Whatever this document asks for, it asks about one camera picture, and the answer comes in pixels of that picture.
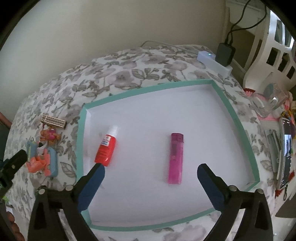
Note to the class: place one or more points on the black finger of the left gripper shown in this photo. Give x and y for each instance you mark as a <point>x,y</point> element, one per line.
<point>10,167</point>

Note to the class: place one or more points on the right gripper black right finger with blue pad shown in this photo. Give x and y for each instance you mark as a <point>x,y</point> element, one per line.
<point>256,223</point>

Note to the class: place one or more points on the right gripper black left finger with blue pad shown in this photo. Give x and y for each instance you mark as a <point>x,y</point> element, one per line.
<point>45,223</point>

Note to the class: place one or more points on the blue orange toy knife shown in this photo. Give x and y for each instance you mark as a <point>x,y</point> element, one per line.
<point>35,163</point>

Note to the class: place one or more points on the blue pink toy block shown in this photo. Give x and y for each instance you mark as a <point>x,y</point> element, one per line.
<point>51,167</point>

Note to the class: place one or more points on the orange pink toy figure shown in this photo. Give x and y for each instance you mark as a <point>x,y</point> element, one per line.
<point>49,134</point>

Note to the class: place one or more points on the red glue bottle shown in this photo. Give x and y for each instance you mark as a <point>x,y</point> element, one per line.
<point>106,147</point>

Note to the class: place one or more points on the pink lighter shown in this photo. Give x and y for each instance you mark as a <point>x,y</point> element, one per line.
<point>176,159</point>

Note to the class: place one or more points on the white smart band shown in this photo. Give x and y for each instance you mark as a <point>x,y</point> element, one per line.
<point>41,148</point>

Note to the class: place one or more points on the smartphone with lit screen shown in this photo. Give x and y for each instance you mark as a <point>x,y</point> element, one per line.
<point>285,153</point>

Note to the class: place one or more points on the teal shallow box tray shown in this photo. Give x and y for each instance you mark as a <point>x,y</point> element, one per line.
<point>135,194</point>

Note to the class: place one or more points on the grey phone stand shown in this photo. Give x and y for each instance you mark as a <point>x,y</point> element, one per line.
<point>274,149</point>

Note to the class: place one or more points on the colourful toys pile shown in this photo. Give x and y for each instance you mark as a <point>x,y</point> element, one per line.
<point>288,114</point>

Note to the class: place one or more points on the clear glass cup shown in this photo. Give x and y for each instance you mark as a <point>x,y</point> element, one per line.
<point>268,100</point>

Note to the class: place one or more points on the floral grey white blanket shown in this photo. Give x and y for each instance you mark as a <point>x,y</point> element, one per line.
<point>64,97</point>

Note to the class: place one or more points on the white power strip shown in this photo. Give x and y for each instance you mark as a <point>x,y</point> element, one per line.
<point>208,59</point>

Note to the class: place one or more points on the black wall charger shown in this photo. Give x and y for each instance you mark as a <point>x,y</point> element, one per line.
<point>225,54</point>

